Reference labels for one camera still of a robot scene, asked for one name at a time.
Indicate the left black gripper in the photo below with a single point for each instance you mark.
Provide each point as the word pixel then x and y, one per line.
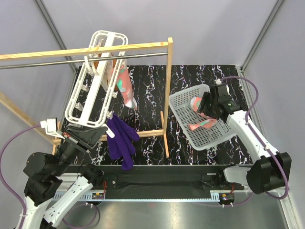
pixel 85 139

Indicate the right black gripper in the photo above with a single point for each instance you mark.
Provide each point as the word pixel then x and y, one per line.
pixel 206 98

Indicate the pink patterned sock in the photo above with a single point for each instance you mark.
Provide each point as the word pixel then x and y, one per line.
pixel 202 120
pixel 125 87

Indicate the white plastic clip hanger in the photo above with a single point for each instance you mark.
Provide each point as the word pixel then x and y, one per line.
pixel 97 83

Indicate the purple sock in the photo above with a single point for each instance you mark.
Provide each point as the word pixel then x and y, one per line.
pixel 121 145

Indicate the orange sock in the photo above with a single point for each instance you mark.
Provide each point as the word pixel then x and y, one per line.
pixel 110 65

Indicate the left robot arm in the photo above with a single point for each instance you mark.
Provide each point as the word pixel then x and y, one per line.
pixel 43 171

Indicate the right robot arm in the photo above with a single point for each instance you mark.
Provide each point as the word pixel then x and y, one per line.
pixel 270 169

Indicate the white plastic basket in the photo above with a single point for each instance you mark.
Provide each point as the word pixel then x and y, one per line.
pixel 201 138

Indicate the black marbled mat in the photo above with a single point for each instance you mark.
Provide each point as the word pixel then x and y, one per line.
pixel 148 82

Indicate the metal rack rod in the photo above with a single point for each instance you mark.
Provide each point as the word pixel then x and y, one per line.
pixel 3 67

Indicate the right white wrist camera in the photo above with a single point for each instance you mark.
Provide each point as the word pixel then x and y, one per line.
pixel 222 88

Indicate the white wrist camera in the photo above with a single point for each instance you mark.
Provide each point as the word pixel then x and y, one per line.
pixel 50 127
pixel 222 88

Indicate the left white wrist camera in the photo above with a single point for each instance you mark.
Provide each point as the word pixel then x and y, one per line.
pixel 50 127

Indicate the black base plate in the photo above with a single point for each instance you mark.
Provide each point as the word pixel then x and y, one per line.
pixel 160 184

